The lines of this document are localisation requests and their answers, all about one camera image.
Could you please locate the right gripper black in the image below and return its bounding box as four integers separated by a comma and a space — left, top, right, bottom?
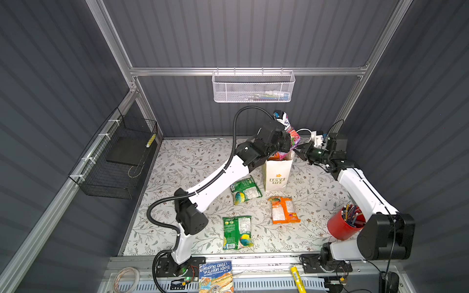
291, 142, 330, 166

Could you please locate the purple Fox's candy bag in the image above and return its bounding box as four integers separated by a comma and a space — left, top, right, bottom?
274, 110, 300, 150

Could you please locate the white paper bag floral print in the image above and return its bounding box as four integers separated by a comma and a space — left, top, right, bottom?
263, 128, 312, 192

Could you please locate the green snack bag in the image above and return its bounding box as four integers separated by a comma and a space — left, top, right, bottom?
230, 176, 263, 206
223, 216, 254, 250

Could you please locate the orange snack bag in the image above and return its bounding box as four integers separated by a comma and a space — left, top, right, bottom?
269, 197, 300, 225

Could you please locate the green snack bag front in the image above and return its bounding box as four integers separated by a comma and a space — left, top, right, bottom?
223, 216, 254, 250

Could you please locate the orange Fox's fruit candy bag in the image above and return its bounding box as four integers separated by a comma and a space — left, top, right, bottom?
268, 152, 289, 161

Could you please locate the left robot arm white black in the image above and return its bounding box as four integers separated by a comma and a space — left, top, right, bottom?
171, 120, 291, 265

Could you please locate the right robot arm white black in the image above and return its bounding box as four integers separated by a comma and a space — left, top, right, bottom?
294, 142, 415, 261

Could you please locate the red pencil cup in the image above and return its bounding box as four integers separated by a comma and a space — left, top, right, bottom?
327, 204, 366, 241

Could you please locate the yellow item in black basket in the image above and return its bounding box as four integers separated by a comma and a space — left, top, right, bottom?
146, 134, 156, 148

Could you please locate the yellow marker tube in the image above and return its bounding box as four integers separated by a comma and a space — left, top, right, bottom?
290, 266, 307, 293

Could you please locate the black device bottom right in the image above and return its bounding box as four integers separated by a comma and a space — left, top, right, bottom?
379, 272, 399, 293

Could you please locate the black pad in basket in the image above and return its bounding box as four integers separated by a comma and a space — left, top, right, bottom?
106, 137, 150, 167

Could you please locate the paperback book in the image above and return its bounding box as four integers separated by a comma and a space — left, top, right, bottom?
199, 261, 234, 293

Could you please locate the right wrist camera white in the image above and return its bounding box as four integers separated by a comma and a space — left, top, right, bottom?
310, 131, 324, 148

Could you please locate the white wire mesh basket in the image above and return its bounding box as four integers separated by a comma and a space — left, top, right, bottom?
211, 71, 296, 103

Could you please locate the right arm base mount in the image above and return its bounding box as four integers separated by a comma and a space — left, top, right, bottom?
299, 253, 353, 273

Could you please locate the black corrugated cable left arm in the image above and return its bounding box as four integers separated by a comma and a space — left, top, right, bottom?
146, 105, 274, 293

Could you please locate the black wire basket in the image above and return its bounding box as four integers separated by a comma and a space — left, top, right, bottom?
69, 111, 158, 200

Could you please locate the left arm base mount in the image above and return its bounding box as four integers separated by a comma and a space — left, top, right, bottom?
155, 256, 206, 278

